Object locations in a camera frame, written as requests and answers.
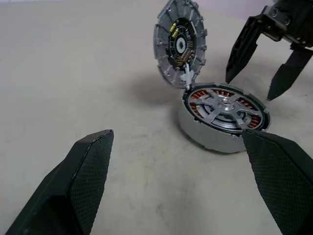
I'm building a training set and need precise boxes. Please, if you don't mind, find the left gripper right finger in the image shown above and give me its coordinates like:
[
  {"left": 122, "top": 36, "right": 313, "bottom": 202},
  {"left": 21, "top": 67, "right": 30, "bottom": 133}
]
[{"left": 241, "top": 129, "right": 313, "bottom": 235}]

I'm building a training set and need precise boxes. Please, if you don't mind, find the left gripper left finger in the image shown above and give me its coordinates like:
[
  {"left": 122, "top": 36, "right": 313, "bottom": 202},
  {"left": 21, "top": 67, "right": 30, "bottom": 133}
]
[{"left": 4, "top": 129, "right": 115, "bottom": 235}]

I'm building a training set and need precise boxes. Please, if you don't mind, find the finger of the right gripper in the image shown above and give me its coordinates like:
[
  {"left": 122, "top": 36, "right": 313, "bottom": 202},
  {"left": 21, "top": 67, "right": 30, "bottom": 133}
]
[
  {"left": 225, "top": 14, "right": 268, "bottom": 84},
  {"left": 267, "top": 47, "right": 313, "bottom": 101}
]

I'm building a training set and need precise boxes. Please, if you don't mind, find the grey motor cover disc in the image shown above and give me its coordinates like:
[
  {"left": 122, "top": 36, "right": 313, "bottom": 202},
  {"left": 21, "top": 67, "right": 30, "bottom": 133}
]
[{"left": 152, "top": 0, "right": 208, "bottom": 89}]

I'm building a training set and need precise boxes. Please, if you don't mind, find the silver motor stator base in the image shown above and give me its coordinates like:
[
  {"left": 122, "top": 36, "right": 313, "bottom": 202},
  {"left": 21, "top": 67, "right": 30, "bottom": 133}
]
[{"left": 178, "top": 81, "right": 271, "bottom": 155}]

